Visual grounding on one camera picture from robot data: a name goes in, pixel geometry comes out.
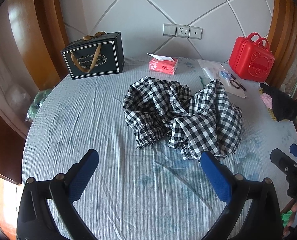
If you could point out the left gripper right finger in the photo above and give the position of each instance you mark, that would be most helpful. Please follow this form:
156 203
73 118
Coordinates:
263 220

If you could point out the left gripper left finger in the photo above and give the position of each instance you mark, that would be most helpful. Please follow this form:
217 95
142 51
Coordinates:
35 221

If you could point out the green cloth bundle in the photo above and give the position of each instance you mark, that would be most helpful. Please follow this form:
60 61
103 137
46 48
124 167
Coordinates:
37 104

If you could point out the dark green gift bag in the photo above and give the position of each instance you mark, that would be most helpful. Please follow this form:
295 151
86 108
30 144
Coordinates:
100 54

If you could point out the red plastic mini suitcase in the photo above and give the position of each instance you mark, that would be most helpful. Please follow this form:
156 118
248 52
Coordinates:
251 58

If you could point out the clear plastic document bag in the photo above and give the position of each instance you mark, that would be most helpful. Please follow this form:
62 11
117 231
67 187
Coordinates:
214 70

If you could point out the white wall socket panel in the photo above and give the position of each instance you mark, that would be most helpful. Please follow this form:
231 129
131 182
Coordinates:
183 31

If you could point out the white curtain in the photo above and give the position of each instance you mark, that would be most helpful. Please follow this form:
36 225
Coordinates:
14 101

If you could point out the black white checkered garment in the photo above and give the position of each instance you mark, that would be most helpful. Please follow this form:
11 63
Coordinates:
194 123

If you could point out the pink small item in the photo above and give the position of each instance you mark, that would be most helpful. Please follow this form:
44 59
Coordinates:
267 100

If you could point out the red tissue pack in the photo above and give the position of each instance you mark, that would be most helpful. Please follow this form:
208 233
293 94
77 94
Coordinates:
163 64

